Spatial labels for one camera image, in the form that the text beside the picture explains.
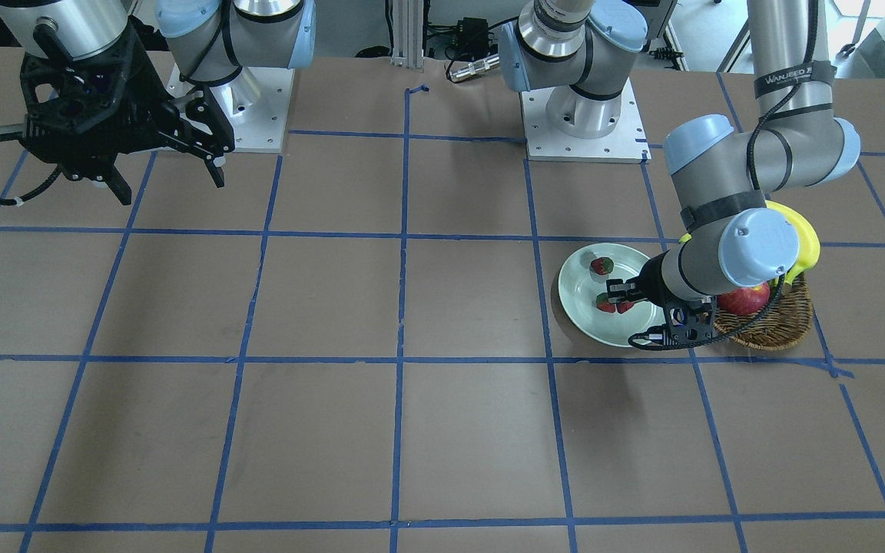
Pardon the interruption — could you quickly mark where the red strawberry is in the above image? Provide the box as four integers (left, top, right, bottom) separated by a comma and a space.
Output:
615, 302, 636, 314
589, 257, 615, 277

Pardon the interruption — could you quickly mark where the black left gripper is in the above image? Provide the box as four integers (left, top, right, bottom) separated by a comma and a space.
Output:
605, 254, 677, 308

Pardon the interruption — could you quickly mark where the yellow banana bunch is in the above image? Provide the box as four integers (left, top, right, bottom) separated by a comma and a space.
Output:
664, 202, 820, 299

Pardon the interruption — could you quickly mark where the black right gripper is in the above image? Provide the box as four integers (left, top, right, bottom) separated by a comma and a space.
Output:
18, 22, 235, 206

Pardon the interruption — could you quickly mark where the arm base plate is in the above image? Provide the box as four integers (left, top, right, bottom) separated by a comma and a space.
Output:
519, 80, 652, 164
210, 67, 297, 154

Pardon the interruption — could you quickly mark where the brown wicker basket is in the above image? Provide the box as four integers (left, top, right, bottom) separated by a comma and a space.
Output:
731, 274, 814, 351

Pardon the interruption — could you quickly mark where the strawberry with green leaves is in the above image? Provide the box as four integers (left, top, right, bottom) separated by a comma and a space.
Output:
595, 293, 615, 313

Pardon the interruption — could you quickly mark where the aluminium frame post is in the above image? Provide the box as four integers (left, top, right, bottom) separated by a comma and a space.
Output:
387, 1, 426, 72

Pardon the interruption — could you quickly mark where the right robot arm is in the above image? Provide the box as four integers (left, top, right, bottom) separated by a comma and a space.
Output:
0, 1, 316, 206

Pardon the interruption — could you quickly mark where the red apple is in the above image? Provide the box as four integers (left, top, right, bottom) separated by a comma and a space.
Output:
717, 283, 771, 317

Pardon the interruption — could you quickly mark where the light green plate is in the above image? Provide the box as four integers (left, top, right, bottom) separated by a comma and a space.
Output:
558, 243, 665, 347

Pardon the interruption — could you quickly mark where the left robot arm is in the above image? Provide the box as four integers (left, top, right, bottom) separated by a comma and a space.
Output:
496, 1, 861, 306

